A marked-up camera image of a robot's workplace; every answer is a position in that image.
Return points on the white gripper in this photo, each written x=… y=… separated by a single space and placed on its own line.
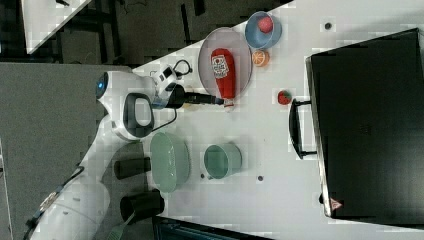
x=169 y=94

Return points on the red ketchup bottle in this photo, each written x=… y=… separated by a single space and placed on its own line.
x=223 y=67

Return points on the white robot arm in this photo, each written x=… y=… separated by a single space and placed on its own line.
x=77 y=207

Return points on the grey round plate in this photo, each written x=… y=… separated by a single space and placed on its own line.
x=233 y=41

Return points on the green colander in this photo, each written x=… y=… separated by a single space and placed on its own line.
x=170 y=161

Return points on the green mug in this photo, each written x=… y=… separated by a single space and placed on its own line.
x=222 y=160

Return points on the orange slice toy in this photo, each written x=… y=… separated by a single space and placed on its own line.
x=260 y=58

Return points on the red strawberry toy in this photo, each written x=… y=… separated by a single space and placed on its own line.
x=284 y=97

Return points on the blue bowl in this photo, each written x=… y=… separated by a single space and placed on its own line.
x=258 y=40

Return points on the red ball in bowl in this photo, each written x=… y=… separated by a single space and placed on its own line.
x=265 y=24

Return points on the blue metal rail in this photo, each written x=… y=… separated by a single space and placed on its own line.
x=171 y=229

